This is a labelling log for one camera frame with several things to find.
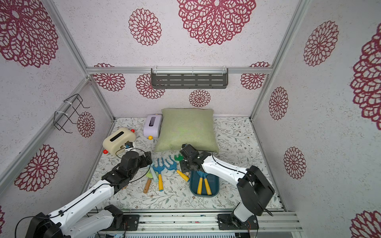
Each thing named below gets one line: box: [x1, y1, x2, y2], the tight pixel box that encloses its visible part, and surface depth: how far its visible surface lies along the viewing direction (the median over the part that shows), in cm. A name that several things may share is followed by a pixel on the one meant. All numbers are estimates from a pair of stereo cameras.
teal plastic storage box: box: [189, 170, 220, 198], surface depth 85 cm
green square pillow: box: [154, 108, 220, 154], surface depth 99 cm
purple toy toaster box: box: [143, 113, 163, 141], surface depth 105 cm
